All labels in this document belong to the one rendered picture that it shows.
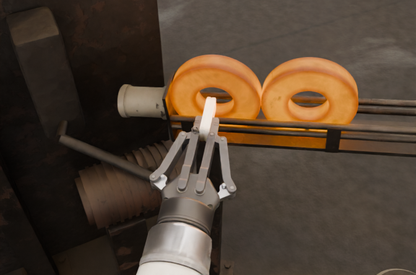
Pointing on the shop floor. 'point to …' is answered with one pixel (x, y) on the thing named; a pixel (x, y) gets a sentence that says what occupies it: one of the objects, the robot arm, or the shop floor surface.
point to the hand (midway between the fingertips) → (208, 119)
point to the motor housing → (124, 202)
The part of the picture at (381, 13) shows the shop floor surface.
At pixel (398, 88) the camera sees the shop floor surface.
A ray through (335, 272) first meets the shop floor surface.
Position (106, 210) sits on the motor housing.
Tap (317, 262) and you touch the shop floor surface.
